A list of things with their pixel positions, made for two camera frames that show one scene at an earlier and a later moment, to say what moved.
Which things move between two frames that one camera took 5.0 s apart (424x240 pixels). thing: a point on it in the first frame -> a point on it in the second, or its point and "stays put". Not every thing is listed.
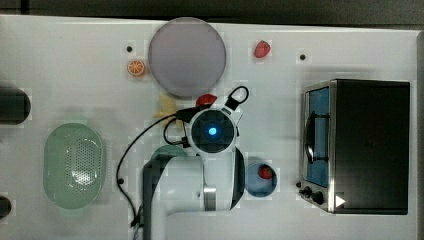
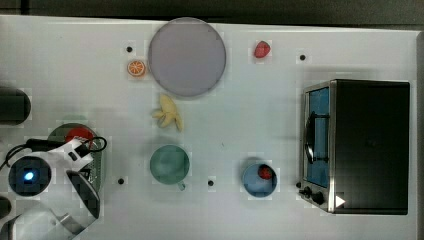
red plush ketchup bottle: (205, 100) -> (81, 132)
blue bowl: (258, 186) stays put
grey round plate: (187, 56) stays put
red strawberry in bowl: (265, 171) stays put
